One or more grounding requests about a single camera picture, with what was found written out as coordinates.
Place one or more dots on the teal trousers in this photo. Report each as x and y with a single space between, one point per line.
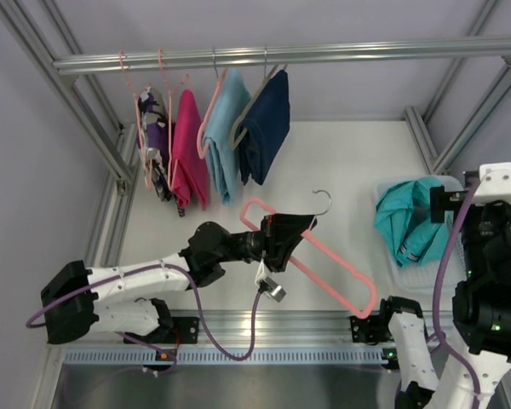
404 221

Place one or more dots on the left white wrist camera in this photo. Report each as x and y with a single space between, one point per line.
267 285

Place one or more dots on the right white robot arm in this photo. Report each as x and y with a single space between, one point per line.
468 380

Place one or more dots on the pink hanger of blue trousers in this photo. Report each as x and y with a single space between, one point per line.
202 148

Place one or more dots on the white slotted cable duct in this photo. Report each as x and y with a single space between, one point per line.
192 356

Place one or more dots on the grey hanger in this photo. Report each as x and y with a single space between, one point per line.
238 133

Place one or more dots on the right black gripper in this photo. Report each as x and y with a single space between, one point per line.
441 204

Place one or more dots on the aluminium hanging rail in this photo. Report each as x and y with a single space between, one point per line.
449 48

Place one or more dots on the left aluminium frame struts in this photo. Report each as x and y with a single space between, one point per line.
113 140

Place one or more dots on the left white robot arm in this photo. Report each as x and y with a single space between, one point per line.
82 300

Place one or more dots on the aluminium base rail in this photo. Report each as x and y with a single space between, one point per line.
272 328

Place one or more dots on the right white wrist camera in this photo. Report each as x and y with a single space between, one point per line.
496 183

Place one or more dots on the white plastic basket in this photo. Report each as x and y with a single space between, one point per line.
413 278

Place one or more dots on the magenta trousers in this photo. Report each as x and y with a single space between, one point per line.
189 172

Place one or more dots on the purple patterned trousers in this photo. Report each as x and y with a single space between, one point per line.
156 123

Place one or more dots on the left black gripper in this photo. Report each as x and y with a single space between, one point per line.
266 240

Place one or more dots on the light blue trousers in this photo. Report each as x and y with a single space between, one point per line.
221 158

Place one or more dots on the right aluminium frame struts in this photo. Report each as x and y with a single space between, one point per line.
474 79

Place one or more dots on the navy blue trousers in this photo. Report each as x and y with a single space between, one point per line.
268 125

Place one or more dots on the aluminium frame struts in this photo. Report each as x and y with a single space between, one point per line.
113 140
474 79

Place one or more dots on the pink hanger of magenta trousers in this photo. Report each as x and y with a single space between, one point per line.
170 89

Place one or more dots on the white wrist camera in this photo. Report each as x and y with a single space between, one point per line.
496 183
267 285

